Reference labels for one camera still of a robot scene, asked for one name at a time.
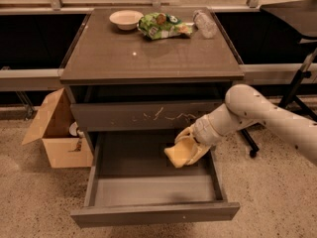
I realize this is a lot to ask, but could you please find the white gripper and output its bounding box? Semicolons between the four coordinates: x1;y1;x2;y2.
174;114;224;166

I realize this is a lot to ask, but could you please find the yellow sponge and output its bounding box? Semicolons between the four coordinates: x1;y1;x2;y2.
164;138;196;168

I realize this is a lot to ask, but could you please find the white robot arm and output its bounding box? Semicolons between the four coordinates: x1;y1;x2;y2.
164;84;317;168

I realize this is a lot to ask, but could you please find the closed scratched grey drawer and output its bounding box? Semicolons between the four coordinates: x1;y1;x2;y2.
70;100;221;132

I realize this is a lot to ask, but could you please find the open grey middle drawer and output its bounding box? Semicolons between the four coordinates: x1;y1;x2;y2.
70;130;240;227

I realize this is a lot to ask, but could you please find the grey drawer cabinet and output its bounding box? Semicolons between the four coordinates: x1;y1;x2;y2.
59;6;246;154

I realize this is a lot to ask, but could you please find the clear plastic bottle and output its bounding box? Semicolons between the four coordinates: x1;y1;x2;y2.
193;10;217;39

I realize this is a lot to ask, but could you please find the green chip bag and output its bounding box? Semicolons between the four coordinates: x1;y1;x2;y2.
138;13;192;40

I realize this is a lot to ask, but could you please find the white cup in box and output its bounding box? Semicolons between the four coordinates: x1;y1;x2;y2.
68;122;84;138

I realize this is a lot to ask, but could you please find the white bowl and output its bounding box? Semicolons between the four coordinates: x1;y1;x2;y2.
109;10;143;31

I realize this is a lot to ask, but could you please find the cardboard box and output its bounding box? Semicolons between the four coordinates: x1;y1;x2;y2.
22;88;93;168

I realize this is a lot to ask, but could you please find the black folding table stand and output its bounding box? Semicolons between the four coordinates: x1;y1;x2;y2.
239;0;317;160

